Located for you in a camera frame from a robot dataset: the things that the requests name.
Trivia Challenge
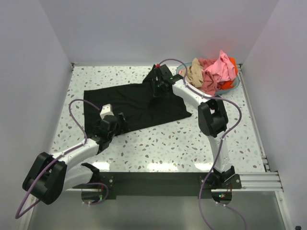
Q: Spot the black t-shirt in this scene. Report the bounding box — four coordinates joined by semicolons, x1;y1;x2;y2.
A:
83;65;192;131

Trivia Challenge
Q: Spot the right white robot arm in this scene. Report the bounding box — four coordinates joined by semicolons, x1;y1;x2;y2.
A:
150;65;235;189

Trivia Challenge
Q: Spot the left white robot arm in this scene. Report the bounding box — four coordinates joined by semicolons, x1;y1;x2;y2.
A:
22;112;129;205

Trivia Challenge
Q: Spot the beige t-shirt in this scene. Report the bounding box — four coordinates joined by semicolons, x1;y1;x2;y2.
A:
186;58;203;88

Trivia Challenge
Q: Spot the pink t-shirt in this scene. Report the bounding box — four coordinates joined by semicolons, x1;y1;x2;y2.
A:
199;50;227;96

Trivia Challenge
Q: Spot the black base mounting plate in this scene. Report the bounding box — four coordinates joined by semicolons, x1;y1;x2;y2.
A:
77;172;242;201

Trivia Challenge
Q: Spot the orange t-shirt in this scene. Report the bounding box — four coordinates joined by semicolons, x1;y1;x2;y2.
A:
219;54;238;88

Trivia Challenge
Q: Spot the teal plastic laundry basket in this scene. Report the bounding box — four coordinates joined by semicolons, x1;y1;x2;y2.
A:
176;64;240;96

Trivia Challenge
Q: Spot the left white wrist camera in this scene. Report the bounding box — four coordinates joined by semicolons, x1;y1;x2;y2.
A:
100;104;114;119

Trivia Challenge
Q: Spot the aluminium frame rail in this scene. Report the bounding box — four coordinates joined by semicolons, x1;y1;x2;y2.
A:
30;153;285;192

